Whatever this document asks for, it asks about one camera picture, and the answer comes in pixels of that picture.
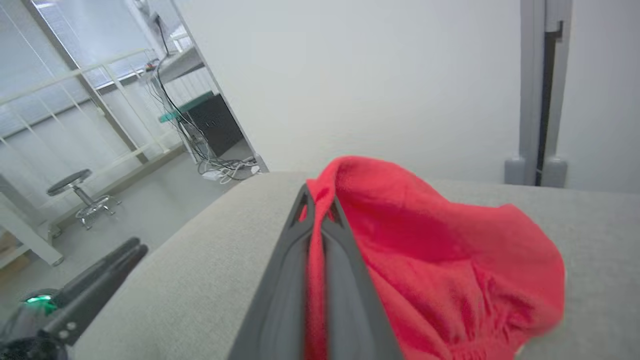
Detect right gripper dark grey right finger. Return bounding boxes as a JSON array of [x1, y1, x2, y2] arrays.
[[320, 197, 404, 360]]

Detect white metal railing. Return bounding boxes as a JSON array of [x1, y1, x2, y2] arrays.
[[0, 47, 185, 173]]

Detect black cabinet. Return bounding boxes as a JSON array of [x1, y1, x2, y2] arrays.
[[182, 94, 246, 159]]

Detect left gripper body with blue plate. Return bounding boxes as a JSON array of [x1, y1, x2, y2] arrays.
[[0, 288, 71, 360]]

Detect white table frame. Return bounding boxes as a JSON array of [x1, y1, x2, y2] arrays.
[[0, 172, 66, 267]]

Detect green edged desk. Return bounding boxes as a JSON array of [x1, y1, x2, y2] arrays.
[[158, 90, 217, 124]]

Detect white wall shelf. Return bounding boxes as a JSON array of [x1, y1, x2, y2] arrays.
[[150, 45, 206, 85]]

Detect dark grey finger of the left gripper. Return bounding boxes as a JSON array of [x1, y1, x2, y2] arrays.
[[58, 237, 141, 304], [38, 244, 150, 346]]

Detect round grey metal stool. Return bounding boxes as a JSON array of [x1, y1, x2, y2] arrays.
[[46, 168, 123, 231]]

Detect grey fabric sofa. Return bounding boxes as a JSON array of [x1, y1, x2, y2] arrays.
[[70, 171, 640, 360]]

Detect desk with black computer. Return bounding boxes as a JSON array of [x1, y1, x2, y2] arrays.
[[149, 15, 261, 184]]

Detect red jersey with white trim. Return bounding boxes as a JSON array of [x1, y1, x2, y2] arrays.
[[300, 156, 568, 360]]

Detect grey wall partition post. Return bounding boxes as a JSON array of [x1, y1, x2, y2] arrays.
[[504, 0, 574, 189]]

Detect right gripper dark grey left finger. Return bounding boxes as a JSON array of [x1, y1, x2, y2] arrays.
[[227, 184, 317, 360]]

